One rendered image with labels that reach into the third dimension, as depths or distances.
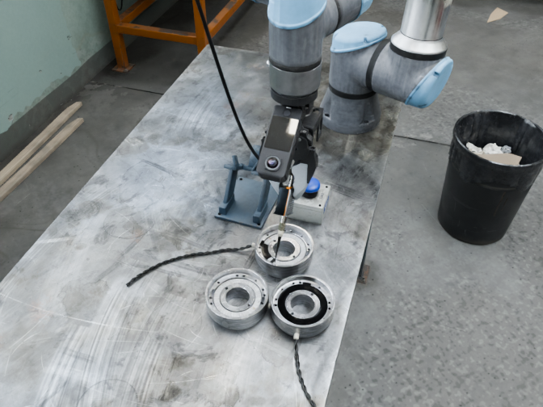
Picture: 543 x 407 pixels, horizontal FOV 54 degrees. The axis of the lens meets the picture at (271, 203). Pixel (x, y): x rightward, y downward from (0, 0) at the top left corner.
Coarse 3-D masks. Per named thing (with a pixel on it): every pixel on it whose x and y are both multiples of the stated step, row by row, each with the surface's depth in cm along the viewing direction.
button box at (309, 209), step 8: (304, 192) 104; (320, 192) 105; (328, 192) 105; (296, 200) 103; (304, 200) 103; (312, 200) 103; (320, 200) 103; (328, 200) 108; (296, 208) 104; (304, 208) 103; (312, 208) 102; (320, 208) 102; (288, 216) 106; (296, 216) 105; (304, 216) 104; (312, 216) 104; (320, 216) 103; (320, 224) 104
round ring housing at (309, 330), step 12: (300, 276) 90; (312, 276) 90; (276, 288) 88; (324, 288) 89; (276, 300) 88; (288, 300) 88; (300, 300) 90; (312, 300) 88; (276, 312) 85; (288, 312) 86; (312, 312) 86; (276, 324) 86; (288, 324) 83; (312, 324) 84; (324, 324) 84; (300, 336) 86; (312, 336) 86
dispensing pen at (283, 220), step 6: (288, 174) 91; (288, 180) 91; (288, 186) 91; (282, 192) 90; (282, 198) 90; (276, 204) 90; (282, 204) 90; (276, 210) 90; (282, 210) 90; (282, 216) 92; (282, 222) 92; (282, 228) 92; (282, 234) 92; (276, 246) 93; (276, 252) 93
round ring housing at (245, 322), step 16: (224, 272) 91; (240, 272) 92; (256, 272) 91; (208, 288) 89; (224, 288) 90; (240, 288) 90; (208, 304) 86; (224, 304) 87; (224, 320) 84; (240, 320) 84; (256, 320) 86
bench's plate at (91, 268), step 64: (192, 64) 151; (256, 64) 151; (192, 128) 128; (256, 128) 128; (384, 128) 128; (128, 192) 111; (192, 192) 111; (64, 256) 99; (128, 256) 99; (192, 256) 99; (320, 256) 99; (0, 320) 88; (64, 320) 88; (128, 320) 88; (192, 320) 88; (0, 384) 80; (64, 384) 80; (192, 384) 80; (256, 384) 80; (320, 384) 80
